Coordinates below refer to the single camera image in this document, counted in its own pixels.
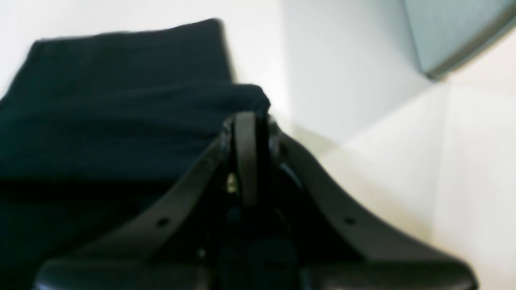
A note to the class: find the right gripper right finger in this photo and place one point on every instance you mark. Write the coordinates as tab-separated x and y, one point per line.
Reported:
339	244

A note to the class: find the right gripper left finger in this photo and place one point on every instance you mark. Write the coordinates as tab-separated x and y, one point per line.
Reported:
119	260

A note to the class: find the black T-shirt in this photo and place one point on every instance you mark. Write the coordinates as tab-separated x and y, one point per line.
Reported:
95	128

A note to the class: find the grey side cabinet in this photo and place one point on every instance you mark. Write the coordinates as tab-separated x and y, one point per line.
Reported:
449	33

